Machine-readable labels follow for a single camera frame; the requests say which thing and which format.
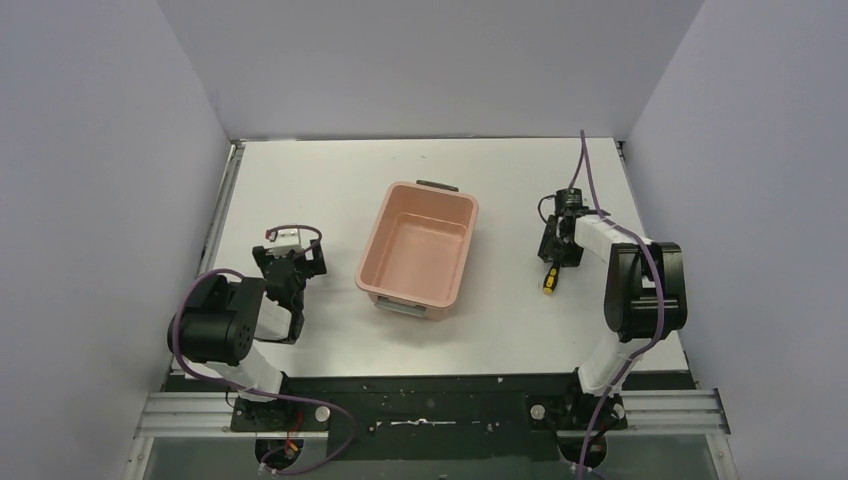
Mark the yellow black screwdriver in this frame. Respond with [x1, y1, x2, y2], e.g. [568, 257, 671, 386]
[542, 265, 559, 295]

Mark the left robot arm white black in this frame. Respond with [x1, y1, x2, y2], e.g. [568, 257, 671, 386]
[166, 239, 327, 403]

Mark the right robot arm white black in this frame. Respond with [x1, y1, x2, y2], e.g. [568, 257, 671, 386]
[537, 188, 688, 398]

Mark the pink plastic bin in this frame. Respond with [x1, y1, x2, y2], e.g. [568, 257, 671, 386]
[354, 180, 479, 321]

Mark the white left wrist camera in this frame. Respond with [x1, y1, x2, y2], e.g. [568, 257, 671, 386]
[264, 226, 313, 258]

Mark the aluminium left side rail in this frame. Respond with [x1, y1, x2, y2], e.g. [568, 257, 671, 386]
[196, 140, 244, 275]

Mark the aluminium rail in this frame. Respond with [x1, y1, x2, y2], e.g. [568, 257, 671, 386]
[196, 140, 244, 275]
[134, 390, 731, 439]

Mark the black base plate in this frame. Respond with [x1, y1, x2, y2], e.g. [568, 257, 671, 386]
[164, 372, 697, 465]

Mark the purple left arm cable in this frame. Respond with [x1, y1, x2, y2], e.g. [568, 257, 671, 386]
[170, 223, 358, 477]

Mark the aluminium front rail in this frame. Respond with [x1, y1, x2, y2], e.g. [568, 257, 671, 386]
[134, 390, 731, 439]

